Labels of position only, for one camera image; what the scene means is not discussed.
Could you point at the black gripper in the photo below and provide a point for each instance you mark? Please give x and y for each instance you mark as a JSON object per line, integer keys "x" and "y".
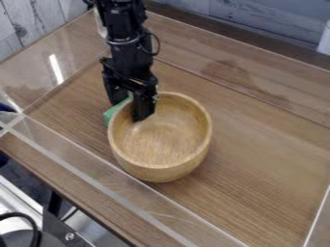
{"x": 127, "y": 74}

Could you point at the green rectangular block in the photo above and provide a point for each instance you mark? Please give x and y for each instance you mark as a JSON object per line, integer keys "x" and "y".
{"x": 108, "y": 114}

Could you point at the brown wooden bowl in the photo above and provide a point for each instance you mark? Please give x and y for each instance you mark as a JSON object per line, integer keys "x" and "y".
{"x": 163, "y": 148}

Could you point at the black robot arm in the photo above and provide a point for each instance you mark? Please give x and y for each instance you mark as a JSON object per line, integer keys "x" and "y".
{"x": 122, "y": 18}

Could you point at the blue object at edge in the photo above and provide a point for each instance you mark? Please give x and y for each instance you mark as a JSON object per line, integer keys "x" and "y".
{"x": 5, "y": 108}

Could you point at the black table leg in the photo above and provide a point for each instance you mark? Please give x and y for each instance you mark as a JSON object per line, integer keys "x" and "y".
{"x": 55, "y": 204}

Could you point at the clear acrylic left wall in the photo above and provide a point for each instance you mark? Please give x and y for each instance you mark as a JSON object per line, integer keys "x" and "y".
{"x": 48, "y": 62}

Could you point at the clear acrylic wall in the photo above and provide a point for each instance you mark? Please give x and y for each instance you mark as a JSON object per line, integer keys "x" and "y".
{"x": 48, "y": 62}
{"x": 281, "y": 73}
{"x": 122, "y": 203}

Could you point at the clear acrylic front wall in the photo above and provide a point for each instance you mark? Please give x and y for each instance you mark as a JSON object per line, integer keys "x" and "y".
{"x": 122, "y": 203}

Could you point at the clear acrylic back wall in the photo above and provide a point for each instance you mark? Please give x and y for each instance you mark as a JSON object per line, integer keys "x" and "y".
{"x": 281, "y": 73}

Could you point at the metal bracket with screw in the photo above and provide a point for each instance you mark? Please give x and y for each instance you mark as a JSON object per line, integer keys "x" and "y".
{"x": 57, "y": 235}

